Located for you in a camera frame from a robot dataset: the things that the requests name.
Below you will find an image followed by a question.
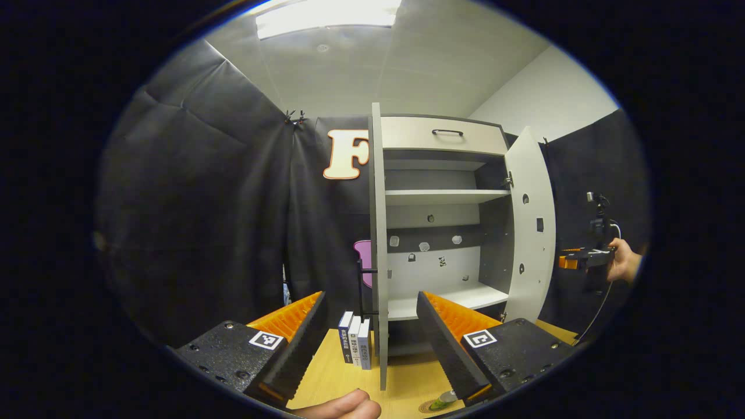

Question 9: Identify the white cabinet drawer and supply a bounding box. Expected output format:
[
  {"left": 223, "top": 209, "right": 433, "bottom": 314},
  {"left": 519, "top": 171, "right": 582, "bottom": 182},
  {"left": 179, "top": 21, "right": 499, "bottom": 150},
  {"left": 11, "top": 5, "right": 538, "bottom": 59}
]
[{"left": 381, "top": 115, "right": 508, "bottom": 155}]

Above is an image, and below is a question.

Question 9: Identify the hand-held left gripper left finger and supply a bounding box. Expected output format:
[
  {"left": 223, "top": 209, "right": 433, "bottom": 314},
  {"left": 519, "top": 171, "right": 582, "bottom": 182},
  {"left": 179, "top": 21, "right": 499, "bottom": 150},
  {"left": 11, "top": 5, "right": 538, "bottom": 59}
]
[{"left": 175, "top": 291, "right": 328, "bottom": 408}]

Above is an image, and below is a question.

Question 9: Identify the white cabinet shelf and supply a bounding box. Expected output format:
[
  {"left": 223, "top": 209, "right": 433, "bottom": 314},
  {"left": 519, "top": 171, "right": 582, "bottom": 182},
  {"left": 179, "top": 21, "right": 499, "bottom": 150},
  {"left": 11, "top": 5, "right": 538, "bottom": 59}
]
[
  {"left": 387, "top": 283, "right": 510, "bottom": 321},
  {"left": 384, "top": 189, "right": 512, "bottom": 206}
]

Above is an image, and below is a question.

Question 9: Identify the dark blue book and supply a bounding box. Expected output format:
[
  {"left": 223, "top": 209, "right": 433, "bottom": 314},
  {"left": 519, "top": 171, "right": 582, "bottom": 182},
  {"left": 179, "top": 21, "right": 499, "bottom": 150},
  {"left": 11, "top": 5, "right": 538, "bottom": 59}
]
[{"left": 339, "top": 311, "right": 354, "bottom": 364}]

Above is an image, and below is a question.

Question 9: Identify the round brown coaster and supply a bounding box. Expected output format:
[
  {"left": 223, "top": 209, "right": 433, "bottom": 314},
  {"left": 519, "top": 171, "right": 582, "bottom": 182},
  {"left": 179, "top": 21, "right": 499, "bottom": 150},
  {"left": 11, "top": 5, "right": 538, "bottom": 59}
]
[{"left": 419, "top": 399, "right": 466, "bottom": 415}]

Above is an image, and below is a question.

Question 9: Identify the white and grey cabinet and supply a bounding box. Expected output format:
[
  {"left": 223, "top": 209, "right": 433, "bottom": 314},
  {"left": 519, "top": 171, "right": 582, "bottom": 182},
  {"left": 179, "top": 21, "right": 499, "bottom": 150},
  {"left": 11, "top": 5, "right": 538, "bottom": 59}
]
[{"left": 368, "top": 103, "right": 556, "bottom": 390}]

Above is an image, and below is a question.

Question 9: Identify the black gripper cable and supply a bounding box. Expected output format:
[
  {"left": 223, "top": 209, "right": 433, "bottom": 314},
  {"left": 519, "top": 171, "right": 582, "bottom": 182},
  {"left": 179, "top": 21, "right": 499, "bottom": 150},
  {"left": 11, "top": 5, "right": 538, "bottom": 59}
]
[{"left": 576, "top": 223, "right": 622, "bottom": 344}]

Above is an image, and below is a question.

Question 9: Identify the ceiling light panel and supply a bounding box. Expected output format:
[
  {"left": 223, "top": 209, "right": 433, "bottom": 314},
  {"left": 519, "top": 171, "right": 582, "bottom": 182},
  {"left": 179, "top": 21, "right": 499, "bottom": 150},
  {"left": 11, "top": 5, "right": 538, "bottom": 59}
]
[{"left": 255, "top": 0, "right": 402, "bottom": 40}]

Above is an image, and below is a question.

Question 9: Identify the green label clear bottle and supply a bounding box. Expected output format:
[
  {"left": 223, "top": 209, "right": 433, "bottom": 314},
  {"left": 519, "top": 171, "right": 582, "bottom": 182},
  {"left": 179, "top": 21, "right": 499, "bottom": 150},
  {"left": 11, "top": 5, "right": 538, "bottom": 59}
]
[{"left": 429, "top": 390, "right": 460, "bottom": 411}]

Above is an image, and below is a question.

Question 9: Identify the black door handle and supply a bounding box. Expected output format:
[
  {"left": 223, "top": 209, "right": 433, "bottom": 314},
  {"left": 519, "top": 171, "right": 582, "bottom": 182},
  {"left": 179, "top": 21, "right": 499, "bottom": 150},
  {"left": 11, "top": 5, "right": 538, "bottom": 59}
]
[{"left": 357, "top": 262, "right": 379, "bottom": 318}]

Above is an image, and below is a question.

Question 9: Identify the white book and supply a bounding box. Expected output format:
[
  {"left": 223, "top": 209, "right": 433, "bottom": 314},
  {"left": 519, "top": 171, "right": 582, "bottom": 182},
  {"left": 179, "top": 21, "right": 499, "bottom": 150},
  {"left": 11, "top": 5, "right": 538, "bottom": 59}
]
[{"left": 348, "top": 315, "right": 363, "bottom": 367}]

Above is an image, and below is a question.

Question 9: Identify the pale grey book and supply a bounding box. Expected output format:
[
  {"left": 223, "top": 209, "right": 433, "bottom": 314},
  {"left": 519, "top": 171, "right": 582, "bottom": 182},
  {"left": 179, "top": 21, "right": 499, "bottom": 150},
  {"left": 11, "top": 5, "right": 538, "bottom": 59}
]
[{"left": 357, "top": 318, "right": 372, "bottom": 371}]

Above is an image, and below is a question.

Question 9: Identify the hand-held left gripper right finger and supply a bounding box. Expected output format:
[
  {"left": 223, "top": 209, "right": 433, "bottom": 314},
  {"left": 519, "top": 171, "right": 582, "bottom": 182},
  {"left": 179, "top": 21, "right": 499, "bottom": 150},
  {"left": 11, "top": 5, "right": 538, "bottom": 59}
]
[{"left": 416, "top": 291, "right": 577, "bottom": 403}]

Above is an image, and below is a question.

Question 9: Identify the white cabinet door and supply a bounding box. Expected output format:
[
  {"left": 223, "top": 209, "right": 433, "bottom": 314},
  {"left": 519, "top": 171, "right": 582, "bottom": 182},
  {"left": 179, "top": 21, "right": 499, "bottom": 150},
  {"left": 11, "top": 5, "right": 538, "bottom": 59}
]
[
  {"left": 502, "top": 126, "right": 556, "bottom": 324},
  {"left": 368, "top": 103, "right": 389, "bottom": 390}
]

